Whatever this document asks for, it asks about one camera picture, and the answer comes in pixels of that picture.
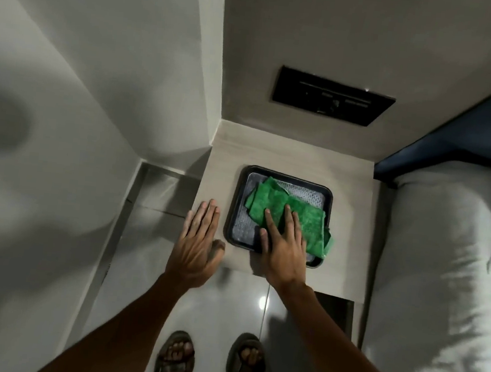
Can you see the person's right hand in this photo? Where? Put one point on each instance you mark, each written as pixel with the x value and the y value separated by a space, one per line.
pixel 284 257

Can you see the person's left hand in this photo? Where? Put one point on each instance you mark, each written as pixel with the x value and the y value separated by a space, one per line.
pixel 192 252

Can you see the person's left thumb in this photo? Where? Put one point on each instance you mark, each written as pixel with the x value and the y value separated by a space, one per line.
pixel 218 255

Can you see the person's right little finger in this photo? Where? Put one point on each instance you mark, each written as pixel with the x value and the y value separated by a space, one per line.
pixel 303 247

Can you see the person's left little finger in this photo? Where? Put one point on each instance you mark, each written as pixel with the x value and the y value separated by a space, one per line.
pixel 187 225

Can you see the person's right thumb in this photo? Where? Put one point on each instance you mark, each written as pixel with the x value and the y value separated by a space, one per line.
pixel 264 243

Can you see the person's left middle finger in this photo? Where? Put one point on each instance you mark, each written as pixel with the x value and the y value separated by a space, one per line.
pixel 207 217

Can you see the person's right middle finger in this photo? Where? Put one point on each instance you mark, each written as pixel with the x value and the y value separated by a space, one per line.
pixel 289 223

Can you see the green cleaning cloth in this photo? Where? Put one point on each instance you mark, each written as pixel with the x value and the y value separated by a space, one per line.
pixel 311 230

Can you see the person's right forearm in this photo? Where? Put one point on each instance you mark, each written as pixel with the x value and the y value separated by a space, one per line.
pixel 332 354

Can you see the person's left forearm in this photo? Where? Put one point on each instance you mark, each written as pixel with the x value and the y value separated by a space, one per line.
pixel 125 333

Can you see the black rectangular tray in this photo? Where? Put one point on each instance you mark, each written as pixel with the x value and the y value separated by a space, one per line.
pixel 241 222

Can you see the person's left sandal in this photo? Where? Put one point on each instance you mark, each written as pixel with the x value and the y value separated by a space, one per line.
pixel 174 360

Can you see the person's sandal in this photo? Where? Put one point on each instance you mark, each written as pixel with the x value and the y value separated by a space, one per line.
pixel 174 360
pixel 246 365

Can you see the person's right sandal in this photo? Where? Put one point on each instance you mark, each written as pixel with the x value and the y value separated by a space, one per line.
pixel 246 365

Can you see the white bed duvet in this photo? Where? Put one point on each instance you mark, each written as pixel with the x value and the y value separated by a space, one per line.
pixel 437 278

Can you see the dark blue headboard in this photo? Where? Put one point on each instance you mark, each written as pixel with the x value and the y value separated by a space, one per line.
pixel 474 133

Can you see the black wall switch panel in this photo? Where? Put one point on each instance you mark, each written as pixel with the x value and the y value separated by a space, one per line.
pixel 331 95

